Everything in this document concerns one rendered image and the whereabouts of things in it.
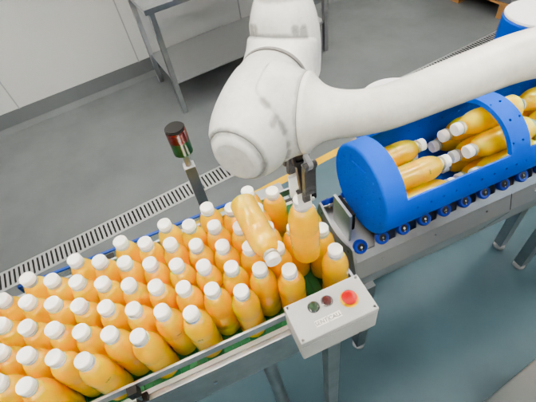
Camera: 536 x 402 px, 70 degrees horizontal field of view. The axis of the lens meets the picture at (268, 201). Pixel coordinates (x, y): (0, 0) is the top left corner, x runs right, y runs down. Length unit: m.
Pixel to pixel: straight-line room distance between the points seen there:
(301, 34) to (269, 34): 0.04
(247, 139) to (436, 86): 0.23
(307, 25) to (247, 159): 0.22
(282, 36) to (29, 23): 3.48
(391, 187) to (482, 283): 1.40
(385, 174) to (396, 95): 0.59
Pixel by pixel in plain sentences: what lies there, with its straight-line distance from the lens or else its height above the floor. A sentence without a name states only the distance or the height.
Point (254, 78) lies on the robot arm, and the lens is 0.48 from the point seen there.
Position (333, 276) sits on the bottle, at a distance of 1.06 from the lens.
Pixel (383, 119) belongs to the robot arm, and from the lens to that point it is 0.47.
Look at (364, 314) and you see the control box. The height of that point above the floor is 1.10.
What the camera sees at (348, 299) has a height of 1.11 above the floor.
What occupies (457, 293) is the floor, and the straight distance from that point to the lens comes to 2.30.
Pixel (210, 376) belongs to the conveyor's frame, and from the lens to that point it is 1.18.
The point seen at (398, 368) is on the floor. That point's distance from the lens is 2.08.
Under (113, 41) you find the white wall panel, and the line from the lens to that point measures 4.08.
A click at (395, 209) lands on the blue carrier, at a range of 1.08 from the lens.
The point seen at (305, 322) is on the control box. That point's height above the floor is 1.10.
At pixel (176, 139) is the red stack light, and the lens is 1.21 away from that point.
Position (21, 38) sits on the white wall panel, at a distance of 3.99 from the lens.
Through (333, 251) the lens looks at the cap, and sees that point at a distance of 1.00.
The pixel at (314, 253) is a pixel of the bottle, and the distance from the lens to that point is 0.98.
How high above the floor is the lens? 1.96
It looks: 49 degrees down
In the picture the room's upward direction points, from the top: 11 degrees counter-clockwise
